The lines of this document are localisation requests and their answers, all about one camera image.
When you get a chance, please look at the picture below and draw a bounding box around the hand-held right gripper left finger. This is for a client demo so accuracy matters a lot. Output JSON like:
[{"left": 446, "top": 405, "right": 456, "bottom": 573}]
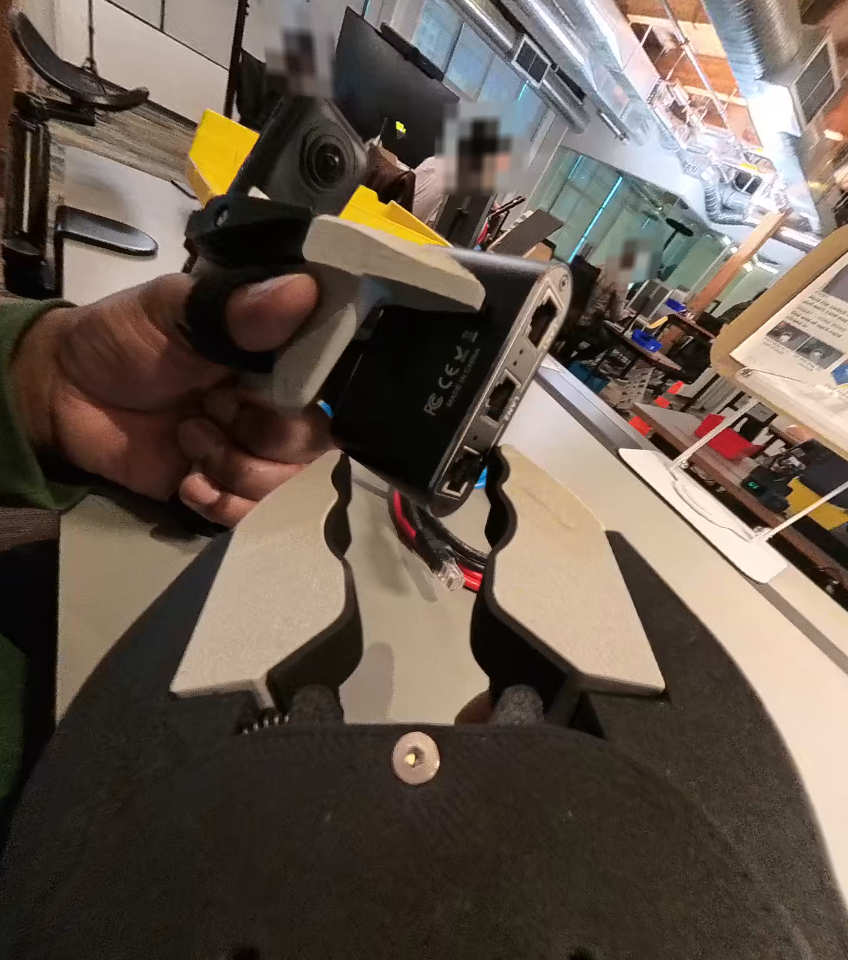
[{"left": 169, "top": 453, "right": 359, "bottom": 706}]

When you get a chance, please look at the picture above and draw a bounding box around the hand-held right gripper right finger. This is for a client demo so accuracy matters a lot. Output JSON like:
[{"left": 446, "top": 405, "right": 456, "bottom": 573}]
[{"left": 472, "top": 443, "right": 668, "bottom": 699}]

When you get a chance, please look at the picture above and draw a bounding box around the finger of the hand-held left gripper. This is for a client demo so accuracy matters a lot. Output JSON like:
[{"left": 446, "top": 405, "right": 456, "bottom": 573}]
[{"left": 264, "top": 215, "right": 488, "bottom": 414}]

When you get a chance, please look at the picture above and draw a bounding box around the yellow plastic bin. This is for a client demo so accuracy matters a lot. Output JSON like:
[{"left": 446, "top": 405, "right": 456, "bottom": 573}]
[{"left": 184, "top": 108, "right": 451, "bottom": 249}]

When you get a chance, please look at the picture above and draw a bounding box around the red ethernet cable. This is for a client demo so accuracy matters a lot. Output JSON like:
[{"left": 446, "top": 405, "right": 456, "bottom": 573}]
[{"left": 390, "top": 485, "right": 488, "bottom": 597}]

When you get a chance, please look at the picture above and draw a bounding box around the black ethernet adapter hub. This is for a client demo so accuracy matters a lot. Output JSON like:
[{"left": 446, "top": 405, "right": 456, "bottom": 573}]
[{"left": 319, "top": 248, "right": 575, "bottom": 504}]

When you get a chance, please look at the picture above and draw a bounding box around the black ethernet cable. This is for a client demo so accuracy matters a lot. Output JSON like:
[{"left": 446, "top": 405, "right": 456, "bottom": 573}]
[{"left": 406, "top": 507, "right": 476, "bottom": 571}]

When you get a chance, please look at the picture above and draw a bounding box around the person's left hand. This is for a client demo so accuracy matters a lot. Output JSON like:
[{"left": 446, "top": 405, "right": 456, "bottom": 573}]
[{"left": 12, "top": 270, "right": 347, "bottom": 529}]

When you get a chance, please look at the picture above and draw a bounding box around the black monitor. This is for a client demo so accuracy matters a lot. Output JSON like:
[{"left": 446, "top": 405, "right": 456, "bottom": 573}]
[{"left": 331, "top": 8, "right": 464, "bottom": 169}]

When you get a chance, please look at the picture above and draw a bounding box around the red plastic bin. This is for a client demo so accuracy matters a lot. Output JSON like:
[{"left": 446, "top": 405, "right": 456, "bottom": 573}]
[{"left": 691, "top": 413, "right": 766, "bottom": 469}]

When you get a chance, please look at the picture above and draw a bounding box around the black stool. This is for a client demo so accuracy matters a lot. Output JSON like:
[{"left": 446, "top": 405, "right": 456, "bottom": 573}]
[{"left": 1, "top": 12, "right": 158, "bottom": 301}]

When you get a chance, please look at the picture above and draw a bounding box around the instruction sheet on stand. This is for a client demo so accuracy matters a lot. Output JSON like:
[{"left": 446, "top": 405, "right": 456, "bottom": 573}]
[{"left": 619, "top": 210, "right": 848, "bottom": 586}]

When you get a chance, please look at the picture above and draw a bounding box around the silver air duct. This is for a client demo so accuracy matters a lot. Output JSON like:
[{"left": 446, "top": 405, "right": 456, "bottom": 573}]
[{"left": 702, "top": 0, "right": 848, "bottom": 139}]

